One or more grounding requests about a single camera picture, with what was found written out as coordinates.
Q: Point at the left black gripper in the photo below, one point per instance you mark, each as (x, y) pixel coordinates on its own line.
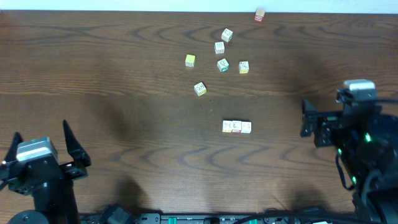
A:
(63, 173)

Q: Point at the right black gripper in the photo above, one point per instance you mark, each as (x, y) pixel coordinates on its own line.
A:
(331, 123)

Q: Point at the white block red sides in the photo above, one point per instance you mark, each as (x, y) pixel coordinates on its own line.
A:
(246, 127)

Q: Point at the green sided picture block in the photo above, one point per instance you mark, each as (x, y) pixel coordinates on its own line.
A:
(236, 126)

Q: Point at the yellow sided X block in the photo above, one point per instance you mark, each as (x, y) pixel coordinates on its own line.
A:
(227, 126)

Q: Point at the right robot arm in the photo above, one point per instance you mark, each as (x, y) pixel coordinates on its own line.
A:
(366, 153)

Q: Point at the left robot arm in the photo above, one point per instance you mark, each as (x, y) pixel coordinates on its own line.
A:
(53, 203)

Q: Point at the yellow sided picture block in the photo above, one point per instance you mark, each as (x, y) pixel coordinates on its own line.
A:
(243, 67)

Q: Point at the white block green side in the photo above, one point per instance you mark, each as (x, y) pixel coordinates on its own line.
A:
(223, 65)

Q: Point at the red block at table edge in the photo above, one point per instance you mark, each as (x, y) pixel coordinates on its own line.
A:
(259, 15)

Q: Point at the white block red picture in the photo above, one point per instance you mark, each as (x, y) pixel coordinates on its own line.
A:
(219, 48)

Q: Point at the yellow sided acorn block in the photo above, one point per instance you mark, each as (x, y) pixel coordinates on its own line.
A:
(200, 89)

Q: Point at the white block green picture top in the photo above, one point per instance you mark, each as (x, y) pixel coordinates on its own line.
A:
(227, 35)

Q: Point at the plain yellow block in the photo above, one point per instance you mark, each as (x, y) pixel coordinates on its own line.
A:
(190, 60)

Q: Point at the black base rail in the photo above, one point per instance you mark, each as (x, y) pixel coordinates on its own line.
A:
(118, 214)

